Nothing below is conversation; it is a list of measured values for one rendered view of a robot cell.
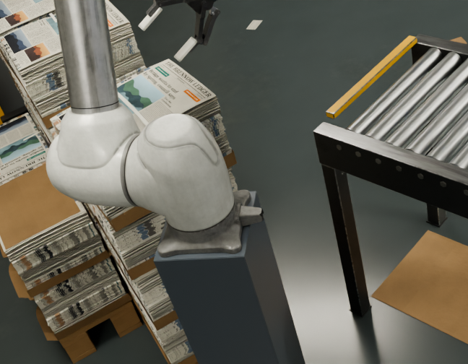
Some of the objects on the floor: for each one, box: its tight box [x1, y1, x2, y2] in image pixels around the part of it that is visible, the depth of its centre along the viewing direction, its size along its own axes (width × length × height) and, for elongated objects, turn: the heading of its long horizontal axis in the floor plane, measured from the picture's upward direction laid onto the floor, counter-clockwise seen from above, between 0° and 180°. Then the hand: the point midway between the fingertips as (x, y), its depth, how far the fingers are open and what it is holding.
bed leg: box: [321, 164, 372, 317], centre depth 240 cm, size 6×6×68 cm
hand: (162, 40), depth 189 cm, fingers open, 13 cm apart
